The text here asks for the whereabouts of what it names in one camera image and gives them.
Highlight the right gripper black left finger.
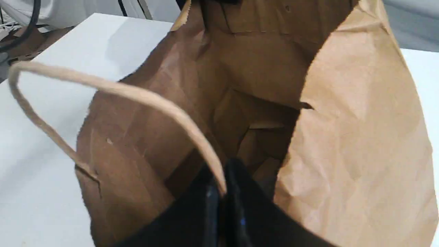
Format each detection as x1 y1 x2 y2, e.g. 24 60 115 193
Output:
117 166 220 247

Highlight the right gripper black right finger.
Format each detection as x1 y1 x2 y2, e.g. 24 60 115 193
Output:
224 158 332 247

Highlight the brown paper bag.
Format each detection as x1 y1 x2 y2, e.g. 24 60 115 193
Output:
8 0 438 247

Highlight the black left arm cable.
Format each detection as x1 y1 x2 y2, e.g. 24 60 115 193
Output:
0 0 41 54

